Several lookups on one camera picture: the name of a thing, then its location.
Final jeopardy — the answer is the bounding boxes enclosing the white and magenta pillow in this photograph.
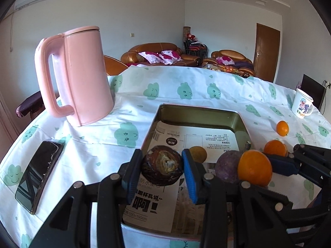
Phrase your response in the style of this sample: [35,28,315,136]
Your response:
[217,56,235,66]
[138,51,166,64]
[158,50,183,65]

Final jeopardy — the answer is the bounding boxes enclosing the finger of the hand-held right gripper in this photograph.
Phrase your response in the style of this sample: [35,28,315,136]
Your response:
[264,144,331,186]
[257,187,331,236]

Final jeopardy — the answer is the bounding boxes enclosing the purple passion fruit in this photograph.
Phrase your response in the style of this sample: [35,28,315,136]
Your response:
[215,150,242,184]

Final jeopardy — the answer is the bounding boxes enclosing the brown leather sofa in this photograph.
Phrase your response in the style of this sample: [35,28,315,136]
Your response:
[121,43,202,68]

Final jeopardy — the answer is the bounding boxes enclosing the purple cloth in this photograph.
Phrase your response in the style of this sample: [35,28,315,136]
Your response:
[234,60,253,69]

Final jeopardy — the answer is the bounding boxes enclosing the orange-brown chair back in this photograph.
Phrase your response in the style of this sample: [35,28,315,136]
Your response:
[103,55,129,76]

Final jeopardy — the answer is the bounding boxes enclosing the small orange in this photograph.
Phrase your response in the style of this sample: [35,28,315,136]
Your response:
[276,120,289,136]

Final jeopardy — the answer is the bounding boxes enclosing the brown wooden door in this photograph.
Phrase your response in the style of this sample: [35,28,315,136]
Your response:
[252,23,281,82]

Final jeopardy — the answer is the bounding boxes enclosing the printed paper sheet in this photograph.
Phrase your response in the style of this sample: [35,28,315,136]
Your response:
[123,121,237,233]

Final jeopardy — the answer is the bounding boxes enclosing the coffee table with snacks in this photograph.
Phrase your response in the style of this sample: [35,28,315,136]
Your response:
[207,63,240,74]

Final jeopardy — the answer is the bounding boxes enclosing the yellow-brown round fruit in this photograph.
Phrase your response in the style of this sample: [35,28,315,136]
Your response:
[189,146,208,163]

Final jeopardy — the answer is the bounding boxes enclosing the pink electric kettle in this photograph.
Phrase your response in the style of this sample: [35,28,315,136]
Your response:
[34,26,115,127]

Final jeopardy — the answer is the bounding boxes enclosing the large orange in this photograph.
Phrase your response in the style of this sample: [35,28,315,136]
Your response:
[237,150,273,187]

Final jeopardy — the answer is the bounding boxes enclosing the dark brown round fruit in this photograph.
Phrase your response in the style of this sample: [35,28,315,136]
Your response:
[141,145,185,186]

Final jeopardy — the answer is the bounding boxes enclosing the medium orange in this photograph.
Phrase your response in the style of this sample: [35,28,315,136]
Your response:
[264,139,288,157]

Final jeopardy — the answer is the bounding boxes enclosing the brown leather armchair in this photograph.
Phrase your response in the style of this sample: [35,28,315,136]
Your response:
[202,50,254,77]

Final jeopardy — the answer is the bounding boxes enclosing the stacked dark chairs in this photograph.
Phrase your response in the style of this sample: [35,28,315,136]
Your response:
[183,38,208,60]

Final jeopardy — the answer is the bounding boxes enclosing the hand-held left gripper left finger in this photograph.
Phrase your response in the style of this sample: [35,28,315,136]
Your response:
[31,150,144,248]

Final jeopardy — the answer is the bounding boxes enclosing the white cloud-print tablecloth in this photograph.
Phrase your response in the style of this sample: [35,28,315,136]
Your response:
[0,66,331,248]

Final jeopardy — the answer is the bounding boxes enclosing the white cartoon mug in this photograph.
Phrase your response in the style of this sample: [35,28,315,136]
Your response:
[291,88,314,119]

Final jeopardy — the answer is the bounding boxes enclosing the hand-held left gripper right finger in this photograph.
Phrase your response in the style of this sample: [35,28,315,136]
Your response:
[181,148,294,248]

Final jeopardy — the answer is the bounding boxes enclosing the black monitor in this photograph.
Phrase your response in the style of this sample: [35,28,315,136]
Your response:
[300,74,327,111]

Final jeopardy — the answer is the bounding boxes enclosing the metal tin box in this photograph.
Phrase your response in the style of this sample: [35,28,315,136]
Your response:
[121,103,252,239]

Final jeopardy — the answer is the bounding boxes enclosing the dark purple stool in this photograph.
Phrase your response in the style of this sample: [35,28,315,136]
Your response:
[16,92,60,119]

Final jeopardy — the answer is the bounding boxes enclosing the black smartphone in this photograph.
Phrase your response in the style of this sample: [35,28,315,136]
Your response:
[15,140,65,215]

